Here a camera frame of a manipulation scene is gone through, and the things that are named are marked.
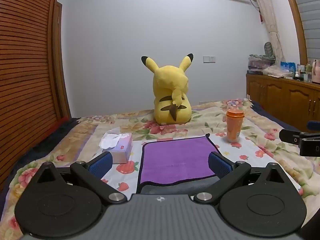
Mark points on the pink container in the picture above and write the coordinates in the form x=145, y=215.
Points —
x=316, y=72

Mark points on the wooden louvered wardrobe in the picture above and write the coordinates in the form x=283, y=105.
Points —
x=25, y=55

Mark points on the dark grey towel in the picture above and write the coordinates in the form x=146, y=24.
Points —
x=175, y=188

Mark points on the small red wall item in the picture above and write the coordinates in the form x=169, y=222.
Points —
x=261, y=17

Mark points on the blue packet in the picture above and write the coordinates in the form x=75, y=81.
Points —
x=288, y=66

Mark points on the cream lace curtain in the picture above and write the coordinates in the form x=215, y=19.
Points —
x=268, y=17

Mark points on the grey window shutter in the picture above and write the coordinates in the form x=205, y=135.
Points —
x=310, y=17

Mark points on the purple towel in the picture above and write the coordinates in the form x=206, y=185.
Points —
x=175, y=155

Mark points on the cream folded cloth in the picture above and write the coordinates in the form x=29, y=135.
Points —
x=277, y=72

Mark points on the orange cup with lid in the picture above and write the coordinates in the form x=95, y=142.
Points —
x=235, y=127

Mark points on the grey mesh fan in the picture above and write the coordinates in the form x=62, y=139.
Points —
x=268, y=48

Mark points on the yellow plush toy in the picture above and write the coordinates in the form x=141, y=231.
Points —
x=171, y=92

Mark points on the floral bedsheet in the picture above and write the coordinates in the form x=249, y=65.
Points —
x=260, y=140

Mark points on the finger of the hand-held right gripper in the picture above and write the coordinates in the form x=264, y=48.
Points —
x=290, y=136
x=314, y=126

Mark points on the bag of folded cloths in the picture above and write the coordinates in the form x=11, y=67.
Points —
x=260, y=62

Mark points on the wooden cabinet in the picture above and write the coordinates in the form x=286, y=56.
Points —
x=275, y=92

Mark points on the wooden window frame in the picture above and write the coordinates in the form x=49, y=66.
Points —
x=297, y=25

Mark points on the dark flat box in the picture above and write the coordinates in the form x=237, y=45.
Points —
x=253, y=72

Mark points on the green bottle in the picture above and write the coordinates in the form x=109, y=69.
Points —
x=309, y=70

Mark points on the white wall switch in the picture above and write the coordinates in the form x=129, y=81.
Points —
x=209, y=59

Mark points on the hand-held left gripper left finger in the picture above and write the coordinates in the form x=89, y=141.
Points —
x=101, y=166

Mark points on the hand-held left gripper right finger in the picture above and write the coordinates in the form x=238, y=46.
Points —
x=220, y=167

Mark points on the tissue box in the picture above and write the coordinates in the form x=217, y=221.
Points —
x=122, y=151

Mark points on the small white bottle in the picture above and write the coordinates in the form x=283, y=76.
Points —
x=297, y=75

